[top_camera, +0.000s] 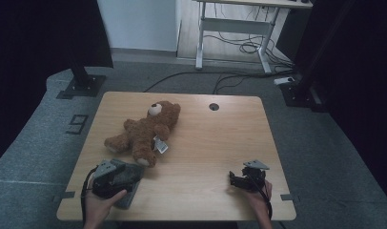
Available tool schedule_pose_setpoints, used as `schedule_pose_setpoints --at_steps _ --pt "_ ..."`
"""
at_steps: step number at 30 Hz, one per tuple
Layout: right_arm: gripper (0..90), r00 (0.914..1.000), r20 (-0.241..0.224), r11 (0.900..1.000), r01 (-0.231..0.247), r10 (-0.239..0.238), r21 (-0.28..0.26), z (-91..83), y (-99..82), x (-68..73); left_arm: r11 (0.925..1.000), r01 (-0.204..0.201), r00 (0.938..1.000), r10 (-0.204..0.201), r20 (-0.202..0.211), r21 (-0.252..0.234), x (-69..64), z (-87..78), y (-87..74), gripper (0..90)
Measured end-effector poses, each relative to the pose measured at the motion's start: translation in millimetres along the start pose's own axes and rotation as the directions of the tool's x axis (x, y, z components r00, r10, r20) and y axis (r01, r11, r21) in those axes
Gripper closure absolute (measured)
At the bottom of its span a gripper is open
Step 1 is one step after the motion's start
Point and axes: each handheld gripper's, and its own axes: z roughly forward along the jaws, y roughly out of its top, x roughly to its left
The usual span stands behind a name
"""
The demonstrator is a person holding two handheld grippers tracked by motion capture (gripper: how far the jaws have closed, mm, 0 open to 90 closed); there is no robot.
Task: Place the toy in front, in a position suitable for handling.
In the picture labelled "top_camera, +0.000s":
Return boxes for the white power strip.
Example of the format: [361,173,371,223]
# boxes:
[273,76,295,86]

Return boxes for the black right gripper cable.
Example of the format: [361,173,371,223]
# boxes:
[252,176,274,221]

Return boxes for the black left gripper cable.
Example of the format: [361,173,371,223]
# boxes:
[80,165,99,223]

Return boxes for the brown teddy bear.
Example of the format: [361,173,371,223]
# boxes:
[104,100,182,169]

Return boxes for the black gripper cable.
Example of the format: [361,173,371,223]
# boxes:
[252,176,274,221]
[80,165,99,223]

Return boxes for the black stand with base plate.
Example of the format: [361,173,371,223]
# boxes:
[278,0,357,113]
[56,58,108,100]

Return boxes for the white desk frame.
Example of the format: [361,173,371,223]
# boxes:
[194,0,314,74]

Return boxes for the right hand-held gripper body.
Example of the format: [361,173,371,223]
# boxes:
[241,159,271,193]

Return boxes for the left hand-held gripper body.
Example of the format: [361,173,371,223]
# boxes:
[92,159,135,200]

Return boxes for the black floor cables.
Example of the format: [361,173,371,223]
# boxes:
[143,69,295,95]

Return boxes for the person's left hand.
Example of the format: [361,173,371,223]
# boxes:
[84,189,128,227]

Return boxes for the black curtain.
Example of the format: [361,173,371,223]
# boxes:
[293,0,387,209]
[0,0,114,168]

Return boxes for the person's right hand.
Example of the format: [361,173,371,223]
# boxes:
[243,180,274,218]

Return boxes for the tangle of black cables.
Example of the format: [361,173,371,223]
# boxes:
[203,3,295,70]

